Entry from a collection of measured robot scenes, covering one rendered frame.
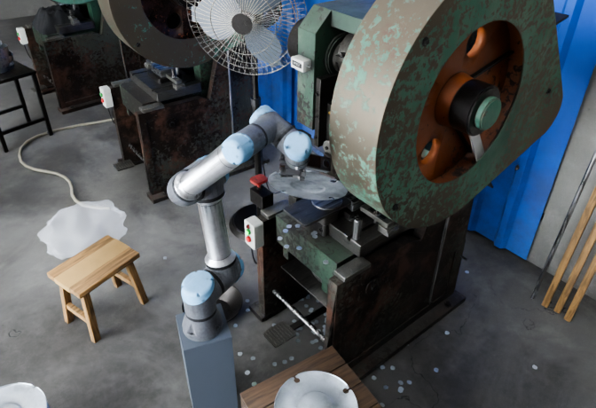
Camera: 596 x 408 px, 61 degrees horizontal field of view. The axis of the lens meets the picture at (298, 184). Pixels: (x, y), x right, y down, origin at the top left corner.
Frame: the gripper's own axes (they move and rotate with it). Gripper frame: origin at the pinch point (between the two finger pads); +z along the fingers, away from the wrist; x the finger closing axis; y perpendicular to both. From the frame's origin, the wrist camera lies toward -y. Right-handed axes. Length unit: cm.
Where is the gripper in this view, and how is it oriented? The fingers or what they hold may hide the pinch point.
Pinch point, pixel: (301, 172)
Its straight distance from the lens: 169.9
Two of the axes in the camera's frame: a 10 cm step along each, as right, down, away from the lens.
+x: 0.0, 9.8, -2.0
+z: -0.2, 2.0, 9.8
